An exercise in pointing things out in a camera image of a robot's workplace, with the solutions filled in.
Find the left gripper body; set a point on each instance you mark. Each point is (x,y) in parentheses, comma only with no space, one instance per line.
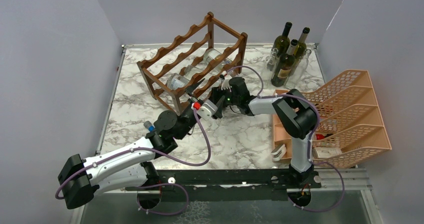
(192,100)

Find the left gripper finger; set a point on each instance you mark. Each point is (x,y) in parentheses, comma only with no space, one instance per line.
(191,89)
(219,105)

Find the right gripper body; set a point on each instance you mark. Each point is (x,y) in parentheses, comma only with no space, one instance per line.
(218,93)

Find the clear bottle with neck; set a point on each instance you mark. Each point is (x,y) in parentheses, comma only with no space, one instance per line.
(269,66)

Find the green wine bottle white label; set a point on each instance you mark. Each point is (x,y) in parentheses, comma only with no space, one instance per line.
(285,65)

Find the green wine bottle black cap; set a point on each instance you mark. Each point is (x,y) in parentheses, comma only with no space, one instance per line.
(282,42)

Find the green wine bottle silver cap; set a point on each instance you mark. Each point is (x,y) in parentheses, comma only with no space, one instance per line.
(301,47)

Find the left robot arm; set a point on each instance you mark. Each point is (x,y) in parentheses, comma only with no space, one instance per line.
(80,180)

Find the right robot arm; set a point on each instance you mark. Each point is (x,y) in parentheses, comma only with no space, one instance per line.
(298,117)

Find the clear bottle lower rack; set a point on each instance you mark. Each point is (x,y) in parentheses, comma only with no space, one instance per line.
(177,81)

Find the clear bottle blue label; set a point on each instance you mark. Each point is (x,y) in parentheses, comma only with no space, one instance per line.
(213,54)

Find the small blue grey cap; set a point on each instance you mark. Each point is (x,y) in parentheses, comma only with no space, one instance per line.
(148,125)

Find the orange plastic compartment tray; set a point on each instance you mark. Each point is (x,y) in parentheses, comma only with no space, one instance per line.
(280,136)

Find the red item in tray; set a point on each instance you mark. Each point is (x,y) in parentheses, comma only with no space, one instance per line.
(321,136)

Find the white box in tray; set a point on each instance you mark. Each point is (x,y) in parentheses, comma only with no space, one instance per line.
(325,152)

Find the orange plastic file organizer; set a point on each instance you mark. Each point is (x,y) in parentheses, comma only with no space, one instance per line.
(350,119)

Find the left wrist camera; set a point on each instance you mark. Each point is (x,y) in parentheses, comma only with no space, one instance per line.
(206,110)

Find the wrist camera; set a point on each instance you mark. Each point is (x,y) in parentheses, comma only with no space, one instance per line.
(225,78)
(206,110)

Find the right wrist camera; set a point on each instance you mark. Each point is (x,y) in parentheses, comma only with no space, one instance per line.
(225,78)

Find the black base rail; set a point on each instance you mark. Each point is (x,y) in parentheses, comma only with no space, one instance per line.
(227,185)

